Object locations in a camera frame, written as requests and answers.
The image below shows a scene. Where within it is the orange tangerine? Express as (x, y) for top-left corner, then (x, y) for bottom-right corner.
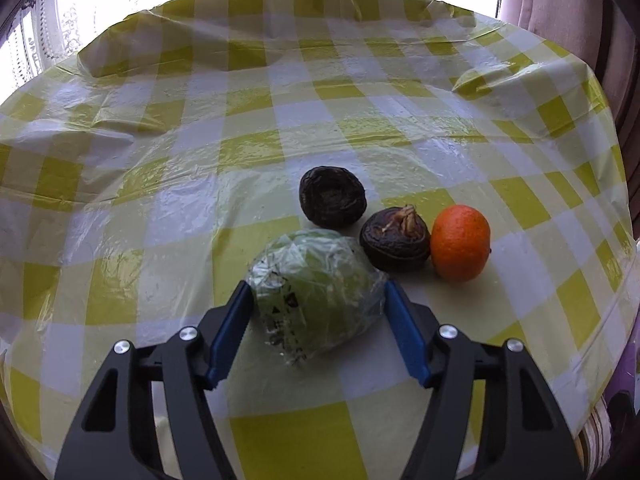
(431, 205), (491, 283)

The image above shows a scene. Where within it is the dark fruit with stem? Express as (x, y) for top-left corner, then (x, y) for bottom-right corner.
(359, 205), (431, 273)

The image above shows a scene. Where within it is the green fruit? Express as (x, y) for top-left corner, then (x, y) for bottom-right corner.
(245, 229), (388, 363)

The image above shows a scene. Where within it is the dark wrinkled passion fruit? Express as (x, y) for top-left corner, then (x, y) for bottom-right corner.
(298, 166), (368, 230)

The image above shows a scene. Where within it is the yellow white checkered tablecloth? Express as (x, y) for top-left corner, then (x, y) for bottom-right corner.
(1, 0), (639, 474)

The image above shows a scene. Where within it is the pink curtain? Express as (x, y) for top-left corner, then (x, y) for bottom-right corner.
(499, 0), (639, 145)

